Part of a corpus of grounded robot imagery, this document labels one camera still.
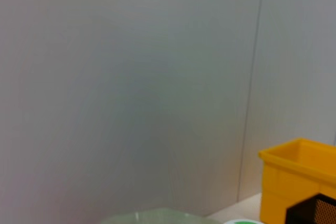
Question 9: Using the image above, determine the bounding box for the translucent green fruit bowl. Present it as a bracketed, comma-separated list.
[99, 207, 224, 224]

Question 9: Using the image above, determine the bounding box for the black mesh pen holder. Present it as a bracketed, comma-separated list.
[285, 193, 336, 224]

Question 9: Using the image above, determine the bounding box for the yellow plastic bin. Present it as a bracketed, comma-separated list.
[258, 137, 336, 224]

